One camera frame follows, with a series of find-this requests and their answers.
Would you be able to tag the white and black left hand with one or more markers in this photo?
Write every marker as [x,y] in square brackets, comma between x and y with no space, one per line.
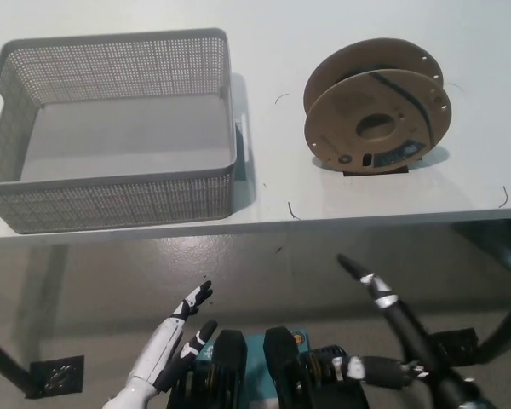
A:
[159,349]

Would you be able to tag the black and white right hand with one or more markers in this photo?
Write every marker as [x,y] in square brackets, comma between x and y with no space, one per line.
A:
[402,332]

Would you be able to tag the brown cardboard filament spool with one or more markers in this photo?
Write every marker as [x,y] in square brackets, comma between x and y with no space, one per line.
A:
[336,123]

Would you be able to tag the black table leg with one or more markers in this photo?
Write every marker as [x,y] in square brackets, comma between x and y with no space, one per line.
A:
[500,336]
[8,362]

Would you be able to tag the black and teal robot body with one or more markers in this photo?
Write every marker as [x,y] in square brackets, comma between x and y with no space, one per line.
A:
[281,358]

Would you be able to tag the black tape patch on table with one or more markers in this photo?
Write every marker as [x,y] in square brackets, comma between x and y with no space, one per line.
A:
[374,172]

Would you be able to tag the grey perforated plastic basket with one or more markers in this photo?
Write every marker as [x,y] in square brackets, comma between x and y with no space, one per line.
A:
[110,128]

